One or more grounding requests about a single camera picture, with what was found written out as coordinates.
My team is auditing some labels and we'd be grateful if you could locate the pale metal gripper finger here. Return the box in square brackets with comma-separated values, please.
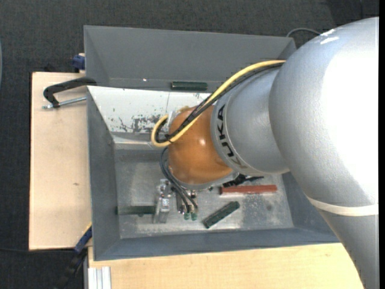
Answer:
[153, 194, 162, 224]
[161, 197, 172, 223]

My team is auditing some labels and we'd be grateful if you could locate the dark green flat block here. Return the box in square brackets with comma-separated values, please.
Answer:
[202, 200, 241, 229]
[170, 81, 209, 91]
[115, 205, 156, 217]

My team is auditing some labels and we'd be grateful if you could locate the red-brown flat block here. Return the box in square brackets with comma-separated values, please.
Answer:
[218, 184, 278, 196]

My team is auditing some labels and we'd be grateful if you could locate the pale flat board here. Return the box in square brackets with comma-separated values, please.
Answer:
[28, 71, 93, 251]

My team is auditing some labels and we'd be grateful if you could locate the grey metal bin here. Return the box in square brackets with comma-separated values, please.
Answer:
[82, 25, 342, 261]

